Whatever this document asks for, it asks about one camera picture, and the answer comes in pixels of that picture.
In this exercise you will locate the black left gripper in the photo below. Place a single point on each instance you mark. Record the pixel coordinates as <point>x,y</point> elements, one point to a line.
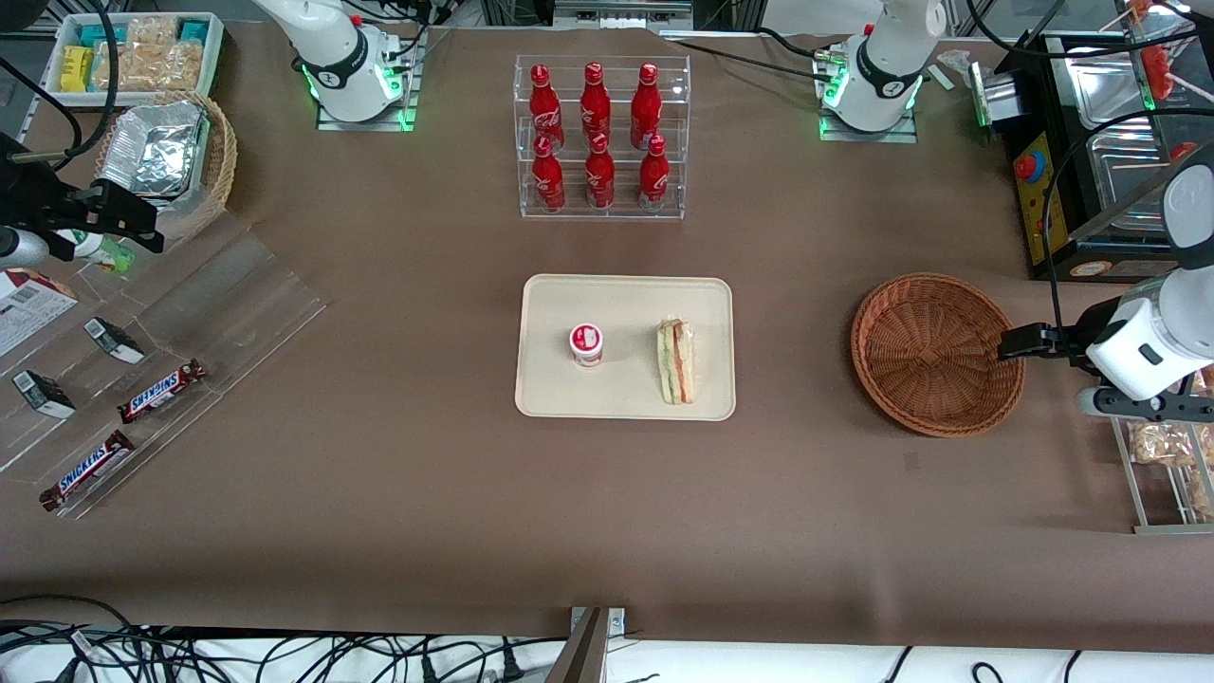
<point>1073,341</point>

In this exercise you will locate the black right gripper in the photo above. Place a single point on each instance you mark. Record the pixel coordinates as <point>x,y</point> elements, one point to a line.
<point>36,201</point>

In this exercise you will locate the triangle sandwich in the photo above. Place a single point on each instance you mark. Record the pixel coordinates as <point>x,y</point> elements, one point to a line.
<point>675,365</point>

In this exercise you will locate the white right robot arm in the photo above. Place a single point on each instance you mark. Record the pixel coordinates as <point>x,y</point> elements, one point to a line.
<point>337,57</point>

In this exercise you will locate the wicker basket with foil trays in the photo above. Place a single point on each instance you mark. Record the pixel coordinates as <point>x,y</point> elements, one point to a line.
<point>220,161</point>

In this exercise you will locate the round brown wicker basket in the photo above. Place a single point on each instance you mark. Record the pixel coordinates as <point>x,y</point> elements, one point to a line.
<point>934,356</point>

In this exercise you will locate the cream plastic tray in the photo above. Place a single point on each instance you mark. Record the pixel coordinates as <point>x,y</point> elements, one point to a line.
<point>626,389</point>

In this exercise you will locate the green white plastic bottle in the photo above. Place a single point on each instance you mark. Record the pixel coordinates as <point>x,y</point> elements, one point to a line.
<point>100,251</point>

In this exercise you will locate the stack of foil trays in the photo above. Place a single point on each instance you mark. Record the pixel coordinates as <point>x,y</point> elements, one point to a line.
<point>152,152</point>

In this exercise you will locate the small black carton box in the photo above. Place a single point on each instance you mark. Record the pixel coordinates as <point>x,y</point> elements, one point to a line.
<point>43,395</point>
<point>114,340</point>

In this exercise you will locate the black machine with yellow label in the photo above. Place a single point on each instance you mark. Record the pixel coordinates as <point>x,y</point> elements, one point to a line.
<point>1091,218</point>

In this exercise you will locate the clear acrylic stepped display stand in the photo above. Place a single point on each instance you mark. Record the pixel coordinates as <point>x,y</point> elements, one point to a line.
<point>237,304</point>

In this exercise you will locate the white red barcode box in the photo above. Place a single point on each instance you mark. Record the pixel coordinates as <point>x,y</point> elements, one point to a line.
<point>28,308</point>

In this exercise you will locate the clear snack bag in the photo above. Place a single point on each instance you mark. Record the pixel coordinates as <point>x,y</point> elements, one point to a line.
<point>1162,444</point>

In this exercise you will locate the clear cracker bag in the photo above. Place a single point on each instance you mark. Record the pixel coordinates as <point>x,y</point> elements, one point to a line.
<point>152,62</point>

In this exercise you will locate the yellow snack packet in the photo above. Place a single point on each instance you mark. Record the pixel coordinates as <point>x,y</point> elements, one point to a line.
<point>76,68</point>

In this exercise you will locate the Snickers chocolate bar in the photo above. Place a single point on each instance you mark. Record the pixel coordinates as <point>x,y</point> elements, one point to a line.
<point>161,391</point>
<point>85,471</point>

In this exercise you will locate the red emergency stop button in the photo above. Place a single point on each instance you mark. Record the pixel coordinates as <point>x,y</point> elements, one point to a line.
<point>1027,169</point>

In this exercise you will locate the white plastic bin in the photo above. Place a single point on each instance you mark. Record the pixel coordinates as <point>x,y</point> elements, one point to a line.
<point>213,57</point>

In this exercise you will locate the teal snack packet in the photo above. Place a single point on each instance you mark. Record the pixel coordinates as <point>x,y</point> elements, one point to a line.
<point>102,35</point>

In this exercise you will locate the small metal box device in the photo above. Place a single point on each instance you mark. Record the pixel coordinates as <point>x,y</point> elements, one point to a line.
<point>994,95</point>

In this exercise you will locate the red item on stick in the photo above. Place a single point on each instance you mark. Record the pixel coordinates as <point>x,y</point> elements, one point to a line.
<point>1157,76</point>

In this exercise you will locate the brown table cover sheet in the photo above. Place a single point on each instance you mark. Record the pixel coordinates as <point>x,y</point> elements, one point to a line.
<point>379,474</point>

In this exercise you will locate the red cola bottle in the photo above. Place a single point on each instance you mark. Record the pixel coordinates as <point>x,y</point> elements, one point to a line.
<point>543,100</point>
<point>595,95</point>
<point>547,180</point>
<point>646,100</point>
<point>653,175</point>
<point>599,175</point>

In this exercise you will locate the red white yogurt cup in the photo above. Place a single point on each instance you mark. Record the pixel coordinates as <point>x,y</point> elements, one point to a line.
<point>586,343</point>

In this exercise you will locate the clear acrylic bottle rack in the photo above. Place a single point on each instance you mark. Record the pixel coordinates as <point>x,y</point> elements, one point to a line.
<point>602,213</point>

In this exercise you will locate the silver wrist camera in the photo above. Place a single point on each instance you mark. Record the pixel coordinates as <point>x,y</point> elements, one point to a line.
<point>19,249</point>
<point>1138,406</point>

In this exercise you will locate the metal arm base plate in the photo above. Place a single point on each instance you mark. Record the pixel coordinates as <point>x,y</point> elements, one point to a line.
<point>365,121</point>
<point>868,136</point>

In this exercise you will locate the aluminium frame profile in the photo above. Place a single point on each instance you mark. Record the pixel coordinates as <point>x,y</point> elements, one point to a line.
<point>616,11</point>

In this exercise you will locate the metal table bracket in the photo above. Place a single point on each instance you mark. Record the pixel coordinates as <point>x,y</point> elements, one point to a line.
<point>590,655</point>

